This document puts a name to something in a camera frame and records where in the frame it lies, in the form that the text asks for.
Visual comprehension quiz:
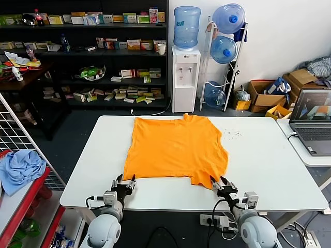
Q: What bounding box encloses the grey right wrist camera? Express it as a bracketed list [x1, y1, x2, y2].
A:
[243, 191, 259, 209]

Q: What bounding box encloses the pile of striped clothes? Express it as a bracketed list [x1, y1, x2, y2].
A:
[297, 56, 331, 86]

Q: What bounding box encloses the white work table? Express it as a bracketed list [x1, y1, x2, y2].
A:
[59, 115, 329, 213]

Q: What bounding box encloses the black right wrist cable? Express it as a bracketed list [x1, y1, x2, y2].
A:
[211, 198, 235, 235]

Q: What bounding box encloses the grey floor power strip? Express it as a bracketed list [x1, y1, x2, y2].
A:
[302, 229, 324, 246]

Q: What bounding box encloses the teal white medicine box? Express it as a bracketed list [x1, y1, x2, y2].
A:
[123, 12, 137, 24]

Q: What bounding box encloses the white water dispenser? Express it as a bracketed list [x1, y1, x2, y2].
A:
[171, 45, 201, 113]

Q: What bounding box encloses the red and white cart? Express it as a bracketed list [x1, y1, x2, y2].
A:
[0, 149, 67, 248]

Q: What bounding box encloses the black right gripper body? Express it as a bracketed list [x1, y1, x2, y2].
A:
[216, 184, 239, 200]

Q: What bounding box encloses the green plastic item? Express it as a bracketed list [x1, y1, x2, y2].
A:
[19, 218, 42, 238]

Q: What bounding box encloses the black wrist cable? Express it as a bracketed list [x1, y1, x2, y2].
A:
[85, 196, 104, 210]
[211, 198, 235, 235]

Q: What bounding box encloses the blue water jug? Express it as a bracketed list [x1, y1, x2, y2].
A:
[212, 3, 246, 35]
[209, 35, 238, 65]
[204, 81, 227, 107]

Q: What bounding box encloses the light blue crumpled garment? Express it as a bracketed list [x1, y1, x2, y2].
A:
[0, 148, 47, 196]

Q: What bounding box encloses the small white side table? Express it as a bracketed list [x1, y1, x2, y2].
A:
[276, 118, 331, 167]

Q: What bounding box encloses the grey laptop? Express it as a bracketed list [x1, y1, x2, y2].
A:
[289, 88, 331, 157]

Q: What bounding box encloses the dark wooden table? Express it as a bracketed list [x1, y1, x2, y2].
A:
[0, 61, 73, 142]

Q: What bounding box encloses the small white bottle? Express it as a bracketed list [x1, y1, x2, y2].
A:
[11, 66, 24, 82]

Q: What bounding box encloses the black shelving unit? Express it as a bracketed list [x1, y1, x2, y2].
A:
[0, 0, 169, 109]

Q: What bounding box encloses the white wire grid panel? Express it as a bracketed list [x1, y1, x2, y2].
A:
[0, 92, 65, 192]

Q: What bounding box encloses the dark blue hanging cloth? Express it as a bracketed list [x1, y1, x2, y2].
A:
[234, 23, 248, 43]

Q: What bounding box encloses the brown cardboard box stack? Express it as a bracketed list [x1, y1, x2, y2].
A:
[282, 69, 329, 104]

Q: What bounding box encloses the shiny black bowl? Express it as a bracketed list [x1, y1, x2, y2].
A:
[21, 13, 38, 26]

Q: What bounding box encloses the upright blue water bottle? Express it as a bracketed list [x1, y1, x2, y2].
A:
[173, 6, 202, 51]

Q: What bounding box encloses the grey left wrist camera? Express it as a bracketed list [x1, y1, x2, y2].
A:
[103, 190, 118, 207]

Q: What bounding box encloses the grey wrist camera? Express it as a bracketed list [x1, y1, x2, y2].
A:
[243, 191, 259, 209]
[103, 190, 118, 207]

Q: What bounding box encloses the tall pink medicine box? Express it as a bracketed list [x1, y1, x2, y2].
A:
[149, 7, 159, 24]

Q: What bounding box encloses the clear plastic bag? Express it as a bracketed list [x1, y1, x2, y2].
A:
[234, 85, 251, 102]

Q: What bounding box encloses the black floor cable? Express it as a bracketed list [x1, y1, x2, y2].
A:
[148, 226, 179, 248]

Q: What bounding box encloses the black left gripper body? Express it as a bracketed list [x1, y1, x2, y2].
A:
[111, 181, 136, 200]

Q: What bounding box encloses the blue drink bottle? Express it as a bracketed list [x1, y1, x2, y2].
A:
[60, 33, 71, 53]

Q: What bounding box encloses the blue shopping bag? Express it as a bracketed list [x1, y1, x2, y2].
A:
[264, 76, 292, 96]

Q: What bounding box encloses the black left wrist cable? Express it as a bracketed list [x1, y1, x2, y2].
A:
[85, 196, 104, 210]

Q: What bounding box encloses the bowl with green fruit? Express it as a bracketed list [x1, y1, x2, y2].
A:
[74, 65, 106, 81]

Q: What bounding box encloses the cola bottle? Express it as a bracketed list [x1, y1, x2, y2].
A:
[34, 9, 45, 27]

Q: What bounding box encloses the blue white medicine box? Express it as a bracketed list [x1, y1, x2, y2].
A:
[83, 13, 100, 25]

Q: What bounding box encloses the purple drink bottle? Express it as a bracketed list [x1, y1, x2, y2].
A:
[25, 44, 37, 61]

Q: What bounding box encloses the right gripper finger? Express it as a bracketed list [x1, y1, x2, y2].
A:
[208, 175, 221, 191]
[219, 175, 238, 192]

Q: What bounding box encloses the orange t-shirt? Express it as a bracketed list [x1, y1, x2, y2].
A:
[123, 113, 230, 188]

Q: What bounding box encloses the white power strip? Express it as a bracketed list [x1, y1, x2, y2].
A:
[199, 214, 230, 226]

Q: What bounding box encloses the white dispenser power cable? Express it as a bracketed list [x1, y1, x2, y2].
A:
[130, 98, 173, 116]

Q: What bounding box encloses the white metal jug rack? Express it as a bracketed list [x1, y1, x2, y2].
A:
[199, 15, 248, 112]

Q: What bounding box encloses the open brown cardboard box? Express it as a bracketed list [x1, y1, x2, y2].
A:
[248, 80, 287, 113]

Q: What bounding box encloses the small yellow box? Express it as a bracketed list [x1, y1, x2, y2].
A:
[232, 99, 252, 111]
[265, 104, 292, 120]

